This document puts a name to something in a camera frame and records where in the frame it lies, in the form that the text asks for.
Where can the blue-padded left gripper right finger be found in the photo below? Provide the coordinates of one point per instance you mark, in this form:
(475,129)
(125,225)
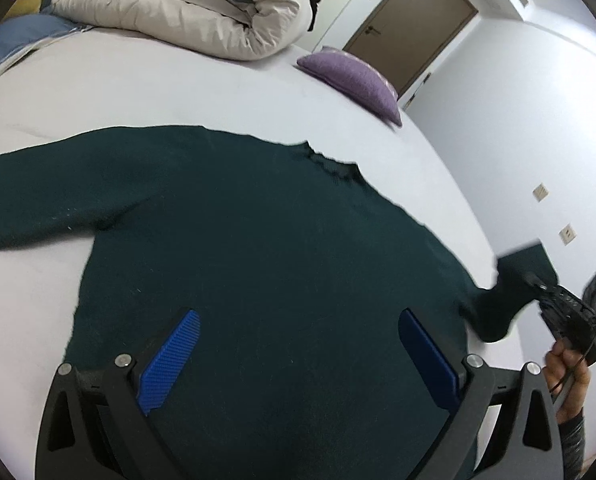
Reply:
(501,423)

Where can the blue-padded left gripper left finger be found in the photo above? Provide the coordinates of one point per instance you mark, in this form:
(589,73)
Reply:
(95,422)

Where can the dark green knit sweater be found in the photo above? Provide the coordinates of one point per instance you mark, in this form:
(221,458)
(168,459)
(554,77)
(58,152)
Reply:
(297,268)

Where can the right hand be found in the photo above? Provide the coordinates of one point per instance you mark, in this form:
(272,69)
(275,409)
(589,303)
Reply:
(567,375)

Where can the white bed sheet mattress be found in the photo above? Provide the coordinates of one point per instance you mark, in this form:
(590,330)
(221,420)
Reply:
(100,80)

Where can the purple cushion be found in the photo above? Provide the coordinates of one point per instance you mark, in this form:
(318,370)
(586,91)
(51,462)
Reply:
(356,79)

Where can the brown door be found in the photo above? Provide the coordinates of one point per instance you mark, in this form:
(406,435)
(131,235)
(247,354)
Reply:
(401,38)

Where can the blue pillow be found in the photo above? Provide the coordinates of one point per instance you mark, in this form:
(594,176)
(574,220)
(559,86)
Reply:
(28,33)

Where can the beige folded duvet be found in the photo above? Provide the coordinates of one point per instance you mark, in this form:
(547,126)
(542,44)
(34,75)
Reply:
(238,30)

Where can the lower wall socket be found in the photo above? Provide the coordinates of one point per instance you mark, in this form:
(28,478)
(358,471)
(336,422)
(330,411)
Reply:
(567,234)

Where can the wall socket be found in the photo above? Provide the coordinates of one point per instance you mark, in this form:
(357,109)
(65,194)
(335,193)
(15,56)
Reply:
(567,234)
(540,192)

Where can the upper wall socket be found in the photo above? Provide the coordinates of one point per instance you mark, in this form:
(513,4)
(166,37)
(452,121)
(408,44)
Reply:
(540,192)

